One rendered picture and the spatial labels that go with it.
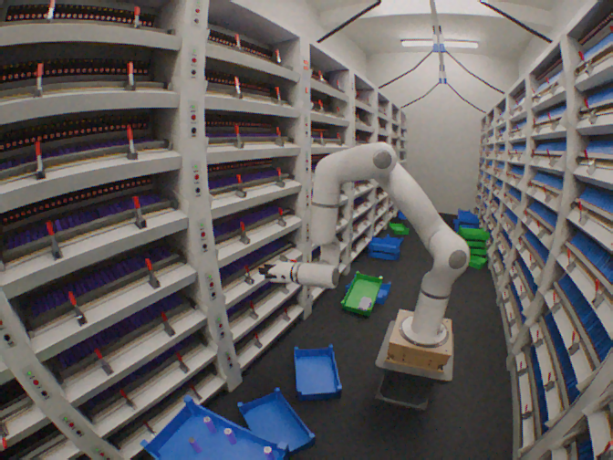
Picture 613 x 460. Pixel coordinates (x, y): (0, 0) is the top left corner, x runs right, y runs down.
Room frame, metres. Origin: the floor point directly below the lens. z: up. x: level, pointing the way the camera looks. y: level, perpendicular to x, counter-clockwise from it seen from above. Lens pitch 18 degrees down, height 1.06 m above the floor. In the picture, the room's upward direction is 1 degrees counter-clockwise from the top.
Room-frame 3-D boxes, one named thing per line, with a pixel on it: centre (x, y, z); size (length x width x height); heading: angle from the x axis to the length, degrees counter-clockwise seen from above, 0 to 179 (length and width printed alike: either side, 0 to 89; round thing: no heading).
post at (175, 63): (0.83, 0.44, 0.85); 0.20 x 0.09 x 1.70; 60
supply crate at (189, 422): (0.23, 0.22, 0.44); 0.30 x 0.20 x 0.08; 68
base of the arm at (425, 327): (0.75, -0.48, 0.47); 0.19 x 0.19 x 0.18
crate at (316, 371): (0.87, -0.04, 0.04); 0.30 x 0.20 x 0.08; 4
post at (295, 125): (1.44, 0.08, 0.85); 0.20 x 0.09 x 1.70; 60
